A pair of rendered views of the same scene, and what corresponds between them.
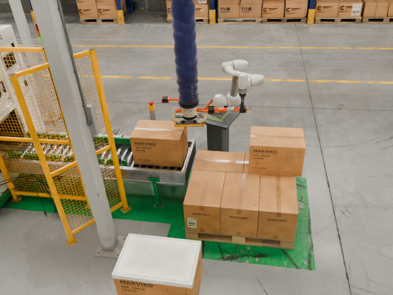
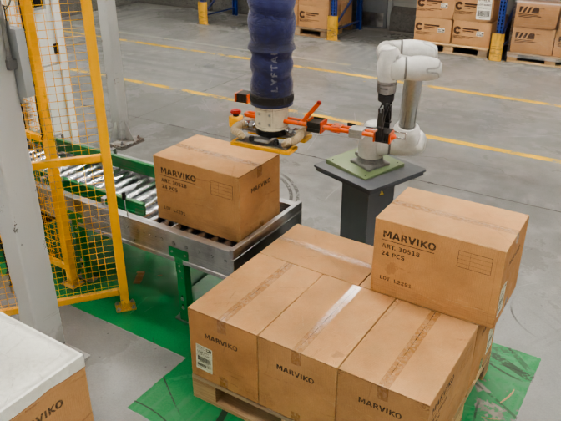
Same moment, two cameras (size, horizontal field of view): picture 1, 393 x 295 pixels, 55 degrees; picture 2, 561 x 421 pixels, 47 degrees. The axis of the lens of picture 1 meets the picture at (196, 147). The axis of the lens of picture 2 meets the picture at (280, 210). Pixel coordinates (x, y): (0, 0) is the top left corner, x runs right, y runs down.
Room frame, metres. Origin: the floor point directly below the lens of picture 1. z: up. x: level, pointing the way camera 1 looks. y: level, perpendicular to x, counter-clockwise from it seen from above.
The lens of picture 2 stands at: (0.75, -1.13, 2.31)
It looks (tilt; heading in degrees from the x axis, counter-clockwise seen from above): 27 degrees down; 21
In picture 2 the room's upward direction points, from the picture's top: straight up
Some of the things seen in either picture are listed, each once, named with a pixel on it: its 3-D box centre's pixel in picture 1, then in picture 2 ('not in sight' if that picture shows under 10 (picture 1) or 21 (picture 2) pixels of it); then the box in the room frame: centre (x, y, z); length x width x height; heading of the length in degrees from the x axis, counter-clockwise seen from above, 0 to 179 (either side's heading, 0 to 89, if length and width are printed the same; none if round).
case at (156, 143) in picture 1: (160, 143); (217, 185); (3.80, 0.44, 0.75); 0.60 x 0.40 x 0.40; 79
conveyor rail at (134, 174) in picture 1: (91, 171); (82, 212); (3.63, 1.30, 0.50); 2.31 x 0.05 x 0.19; 79
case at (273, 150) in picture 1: (275, 150); (447, 253); (3.51, -0.92, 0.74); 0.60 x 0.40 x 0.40; 79
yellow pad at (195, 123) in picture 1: (189, 122); (263, 142); (3.61, 0.07, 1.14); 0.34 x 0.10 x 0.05; 86
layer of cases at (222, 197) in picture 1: (241, 191); (347, 328); (3.29, -0.51, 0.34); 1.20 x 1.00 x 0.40; 79
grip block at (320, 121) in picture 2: (211, 109); (316, 124); (3.68, -0.19, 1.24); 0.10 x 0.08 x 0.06; 176
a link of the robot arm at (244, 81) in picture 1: (244, 81); (391, 63); (3.67, -0.55, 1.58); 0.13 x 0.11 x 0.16; 103
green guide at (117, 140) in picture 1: (82, 136); (109, 155); (4.28, 1.53, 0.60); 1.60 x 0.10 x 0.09; 79
